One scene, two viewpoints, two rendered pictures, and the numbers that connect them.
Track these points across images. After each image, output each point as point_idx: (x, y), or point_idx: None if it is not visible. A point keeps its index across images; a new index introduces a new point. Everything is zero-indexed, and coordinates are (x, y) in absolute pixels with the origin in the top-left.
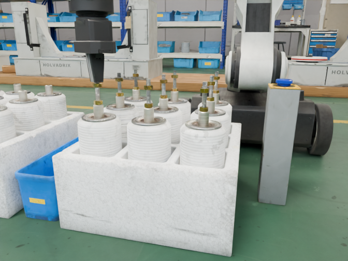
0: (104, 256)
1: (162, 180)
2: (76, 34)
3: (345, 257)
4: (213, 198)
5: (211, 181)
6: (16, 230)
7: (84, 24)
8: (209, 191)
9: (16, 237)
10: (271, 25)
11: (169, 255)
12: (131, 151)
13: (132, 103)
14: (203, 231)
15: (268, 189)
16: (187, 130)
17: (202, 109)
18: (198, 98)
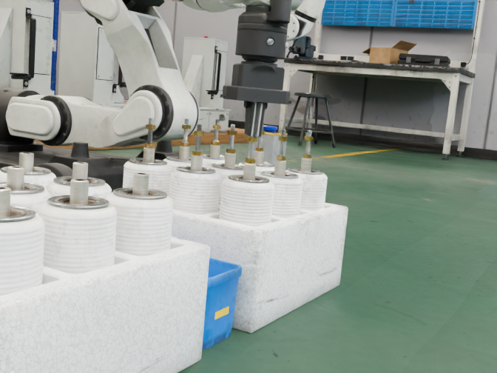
0: (316, 321)
1: (320, 226)
2: (248, 79)
3: (353, 261)
4: (339, 232)
5: (339, 216)
6: (237, 356)
7: (274, 71)
8: (338, 226)
9: (256, 356)
10: (172, 60)
11: (327, 300)
12: (288, 209)
13: (167, 166)
14: (332, 268)
15: None
16: (315, 177)
17: (310, 156)
18: (86, 161)
